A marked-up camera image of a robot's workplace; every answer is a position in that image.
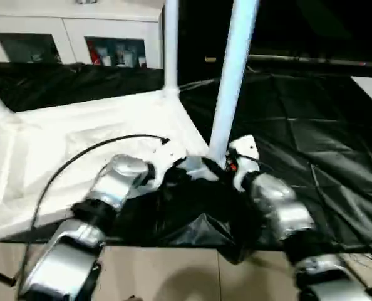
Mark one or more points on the white glass-door cabinet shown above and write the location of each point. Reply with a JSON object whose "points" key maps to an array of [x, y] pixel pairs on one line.
{"points": [[70, 25]]}

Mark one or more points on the black case with gold label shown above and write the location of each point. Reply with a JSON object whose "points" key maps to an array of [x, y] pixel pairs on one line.
{"points": [[204, 31]]}

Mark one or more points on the black work mat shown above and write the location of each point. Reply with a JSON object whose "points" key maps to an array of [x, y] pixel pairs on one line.
{"points": [[314, 141]]}

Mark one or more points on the dark metal rod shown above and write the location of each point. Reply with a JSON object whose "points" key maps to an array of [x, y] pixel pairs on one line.
{"points": [[314, 60]]}

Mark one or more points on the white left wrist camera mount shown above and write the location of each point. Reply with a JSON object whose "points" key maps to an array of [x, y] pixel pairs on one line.
{"points": [[170, 150]]}

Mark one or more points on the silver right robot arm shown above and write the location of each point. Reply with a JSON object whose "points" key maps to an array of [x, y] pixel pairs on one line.
{"points": [[283, 203]]}

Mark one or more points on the white plastic table top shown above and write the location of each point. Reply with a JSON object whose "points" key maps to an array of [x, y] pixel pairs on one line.
{"points": [[79, 141]]}

